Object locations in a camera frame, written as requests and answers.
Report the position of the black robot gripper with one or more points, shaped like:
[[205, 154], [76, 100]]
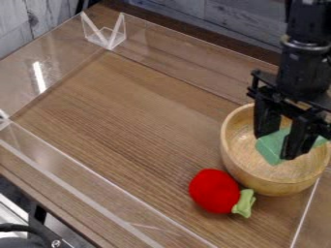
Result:
[[294, 92]]

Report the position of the green rectangular block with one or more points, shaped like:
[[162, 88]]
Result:
[[269, 146]]

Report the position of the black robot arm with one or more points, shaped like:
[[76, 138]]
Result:
[[309, 26]]

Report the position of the light wooden bowl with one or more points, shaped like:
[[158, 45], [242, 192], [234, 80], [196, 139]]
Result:
[[285, 179]]

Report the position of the red plush tomato toy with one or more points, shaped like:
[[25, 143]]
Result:
[[216, 192]]

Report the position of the black table clamp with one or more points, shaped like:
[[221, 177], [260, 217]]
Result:
[[50, 239]]

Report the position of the clear acrylic corner bracket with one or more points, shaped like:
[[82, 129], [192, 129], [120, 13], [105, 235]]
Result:
[[106, 37]]

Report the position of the clear acrylic tray wall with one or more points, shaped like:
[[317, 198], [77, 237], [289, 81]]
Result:
[[113, 218]]

